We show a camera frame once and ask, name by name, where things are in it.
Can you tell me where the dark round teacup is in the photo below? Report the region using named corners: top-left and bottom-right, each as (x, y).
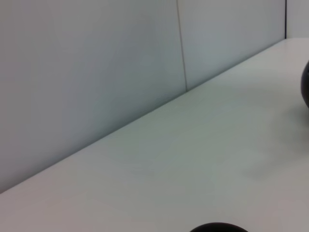
top-left (189, 222), bottom-right (249, 232)

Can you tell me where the black round teapot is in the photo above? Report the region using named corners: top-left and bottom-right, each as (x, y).
top-left (300, 60), bottom-right (309, 109)

